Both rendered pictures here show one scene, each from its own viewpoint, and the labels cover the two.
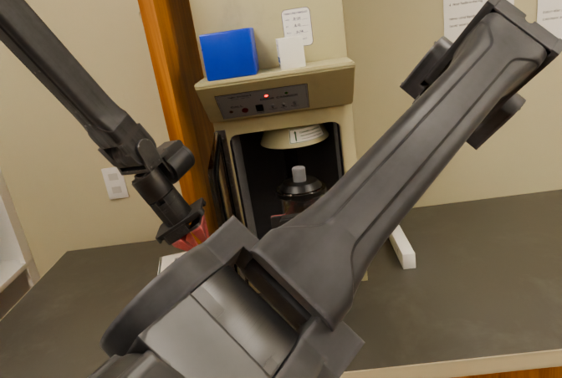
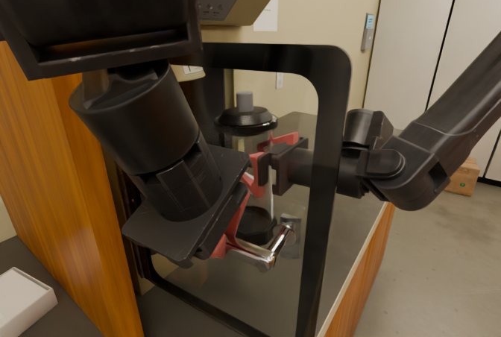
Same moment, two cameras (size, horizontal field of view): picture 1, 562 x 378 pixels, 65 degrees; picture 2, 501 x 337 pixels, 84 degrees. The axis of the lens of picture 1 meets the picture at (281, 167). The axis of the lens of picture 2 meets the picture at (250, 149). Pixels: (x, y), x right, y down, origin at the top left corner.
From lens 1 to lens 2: 0.74 m
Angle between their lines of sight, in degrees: 53
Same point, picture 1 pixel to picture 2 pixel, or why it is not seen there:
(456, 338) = (348, 220)
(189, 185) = (90, 140)
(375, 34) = not seen: outside the picture
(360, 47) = not seen: outside the picture
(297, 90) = not seen: outside the picture
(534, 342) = (375, 200)
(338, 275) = not seen: outside the picture
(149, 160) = (193, 9)
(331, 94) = (251, 6)
